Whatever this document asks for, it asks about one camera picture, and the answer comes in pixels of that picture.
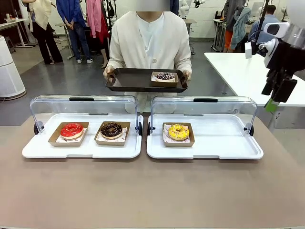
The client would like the purple sprinkled donut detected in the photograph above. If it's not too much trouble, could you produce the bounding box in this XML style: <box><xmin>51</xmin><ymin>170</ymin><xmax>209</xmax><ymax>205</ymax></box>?
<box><xmin>156</xmin><ymin>72</ymin><xmax>176</xmax><ymax>81</ymax></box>

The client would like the red glazed donut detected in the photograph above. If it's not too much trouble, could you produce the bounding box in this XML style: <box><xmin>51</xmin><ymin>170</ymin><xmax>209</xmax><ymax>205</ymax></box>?
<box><xmin>48</xmin><ymin>122</ymin><xmax>90</xmax><ymax>147</ymax></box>
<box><xmin>60</xmin><ymin>123</ymin><xmax>84</xmax><ymax>140</ymax></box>

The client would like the person's left forearm cream sleeve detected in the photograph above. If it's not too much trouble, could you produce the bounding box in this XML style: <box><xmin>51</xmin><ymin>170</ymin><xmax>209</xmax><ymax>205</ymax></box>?
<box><xmin>173</xmin><ymin>50</ymin><xmax>193</xmax><ymax>71</ymax></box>

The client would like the dark brown serving tray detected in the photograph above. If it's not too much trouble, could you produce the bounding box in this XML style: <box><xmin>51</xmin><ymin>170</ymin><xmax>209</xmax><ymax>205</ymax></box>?
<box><xmin>105</xmin><ymin>68</ymin><xmax>189</xmax><ymax>93</ymax></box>

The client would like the person's right hand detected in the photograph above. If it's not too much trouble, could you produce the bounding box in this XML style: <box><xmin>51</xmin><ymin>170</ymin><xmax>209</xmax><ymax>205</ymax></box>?
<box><xmin>102</xmin><ymin>64</ymin><xmax>116</xmax><ymax>83</ymax></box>

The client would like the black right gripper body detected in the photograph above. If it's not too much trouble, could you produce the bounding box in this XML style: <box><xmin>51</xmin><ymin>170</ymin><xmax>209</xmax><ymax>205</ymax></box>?
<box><xmin>266</xmin><ymin>39</ymin><xmax>305</xmax><ymax>81</ymax></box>

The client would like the person's left hand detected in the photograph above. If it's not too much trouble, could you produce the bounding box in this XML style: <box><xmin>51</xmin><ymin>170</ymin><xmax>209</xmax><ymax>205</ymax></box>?
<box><xmin>180</xmin><ymin>69</ymin><xmax>193</xmax><ymax>83</ymax></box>

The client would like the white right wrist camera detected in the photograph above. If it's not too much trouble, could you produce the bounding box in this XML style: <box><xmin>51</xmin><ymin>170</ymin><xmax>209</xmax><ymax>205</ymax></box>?
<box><xmin>244</xmin><ymin>42</ymin><xmax>253</xmax><ymax>60</ymax></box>

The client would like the white air purifier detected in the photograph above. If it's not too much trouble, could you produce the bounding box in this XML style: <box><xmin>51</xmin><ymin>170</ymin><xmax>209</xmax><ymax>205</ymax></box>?
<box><xmin>0</xmin><ymin>35</ymin><xmax>27</xmax><ymax>99</ymax></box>

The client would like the person in grey with orange shorts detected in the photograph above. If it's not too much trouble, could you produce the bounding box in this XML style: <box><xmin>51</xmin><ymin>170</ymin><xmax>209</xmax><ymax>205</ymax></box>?
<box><xmin>223</xmin><ymin>0</ymin><xmax>246</xmax><ymax>52</ymax></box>

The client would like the grey background table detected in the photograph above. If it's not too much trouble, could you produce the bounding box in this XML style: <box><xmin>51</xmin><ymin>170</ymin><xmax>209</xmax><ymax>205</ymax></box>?
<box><xmin>55</xmin><ymin>22</ymin><xmax>75</xmax><ymax>61</ymax></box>

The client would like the chocolate sprinkled donut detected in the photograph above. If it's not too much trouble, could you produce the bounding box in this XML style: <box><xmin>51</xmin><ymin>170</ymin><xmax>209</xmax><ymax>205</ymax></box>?
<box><xmin>100</xmin><ymin>122</ymin><xmax>123</xmax><ymax>140</ymax></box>

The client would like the hanging teal jacket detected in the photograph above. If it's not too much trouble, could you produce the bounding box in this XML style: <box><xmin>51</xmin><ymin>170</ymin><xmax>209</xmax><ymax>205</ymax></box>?
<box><xmin>230</xmin><ymin>7</ymin><xmax>251</xmax><ymax>51</ymax></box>

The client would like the person's right forearm cream sleeve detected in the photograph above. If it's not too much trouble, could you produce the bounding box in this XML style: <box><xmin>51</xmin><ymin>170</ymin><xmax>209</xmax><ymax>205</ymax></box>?
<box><xmin>106</xmin><ymin>50</ymin><xmax>125</xmax><ymax>69</ymax></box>

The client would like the white display tray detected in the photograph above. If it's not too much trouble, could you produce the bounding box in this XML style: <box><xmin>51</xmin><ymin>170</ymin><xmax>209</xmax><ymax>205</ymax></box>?
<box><xmin>146</xmin><ymin>114</ymin><xmax>264</xmax><ymax>160</ymax></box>
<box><xmin>21</xmin><ymin>114</ymin><xmax>144</xmax><ymax>159</ymax></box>

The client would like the white-topped background desk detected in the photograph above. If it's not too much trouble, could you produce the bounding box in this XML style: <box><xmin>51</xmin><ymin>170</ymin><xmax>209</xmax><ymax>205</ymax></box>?
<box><xmin>0</xmin><ymin>18</ymin><xmax>32</xmax><ymax>48</ymax></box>

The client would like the clear plastic display lid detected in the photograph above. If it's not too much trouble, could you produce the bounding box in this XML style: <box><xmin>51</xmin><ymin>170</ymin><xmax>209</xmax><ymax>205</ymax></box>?
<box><xmin>30</xmin><ymin>94</ymin><xmax>143</xmax><ymax>137</ymax></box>
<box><xmin>147</xmin><ymin>96</ymin><xmax>258</xmax><ymax>137</ymax></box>

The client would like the person in cream cardigan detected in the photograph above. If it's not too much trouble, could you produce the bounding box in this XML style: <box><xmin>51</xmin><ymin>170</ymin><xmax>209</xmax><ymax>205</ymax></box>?
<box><xmin>106</xmin><ymin>10</ymin><xmax>193</xmax><ymax>114</ymax></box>

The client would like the yellow sprinkled donut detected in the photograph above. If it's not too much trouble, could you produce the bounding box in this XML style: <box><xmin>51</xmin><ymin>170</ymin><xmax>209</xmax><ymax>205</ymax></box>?
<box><xmin>163</xmin><ymin>122</ymin><xmax>195</xmax><ymax>148</ymax></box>
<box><xmin>168</xmin><ymin>124</ymin><xmax>190</xmax><ymax>141</ymax></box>

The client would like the large white table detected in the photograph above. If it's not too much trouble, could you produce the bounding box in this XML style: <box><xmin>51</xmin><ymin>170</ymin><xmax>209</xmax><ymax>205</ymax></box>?
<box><xmin>204</xmin><ymin>52</ymin><xmax>305</xmax><ymax>107</ymax></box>

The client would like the person in light blue shirt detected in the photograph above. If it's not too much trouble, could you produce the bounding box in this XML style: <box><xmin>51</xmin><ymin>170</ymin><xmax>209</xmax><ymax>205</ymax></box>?
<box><xmin>248</xmin><ymin>4</ymin><xmax>281</xmax><ymax>52</ymax></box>

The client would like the person in cream top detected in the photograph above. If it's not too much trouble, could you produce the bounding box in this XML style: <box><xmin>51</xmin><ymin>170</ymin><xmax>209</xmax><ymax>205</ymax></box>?
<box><xmin>21</xmin><ymin>0</ymin><xmax>64</xmax><ymax>65</ymax></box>

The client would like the person in blue jacket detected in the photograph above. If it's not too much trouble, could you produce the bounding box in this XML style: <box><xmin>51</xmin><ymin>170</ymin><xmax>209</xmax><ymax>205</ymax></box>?
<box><xmin>56</xmin><ymin>0</ymin><xmax>94</xmax><ymax>65</ymax></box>

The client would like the grey-topped background desk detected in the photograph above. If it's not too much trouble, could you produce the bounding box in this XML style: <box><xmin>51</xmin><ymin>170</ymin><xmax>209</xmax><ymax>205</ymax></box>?
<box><xmin>183</xmin><ymin>19</ymin><xmax>197</xmax><ymax>56</ymax></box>

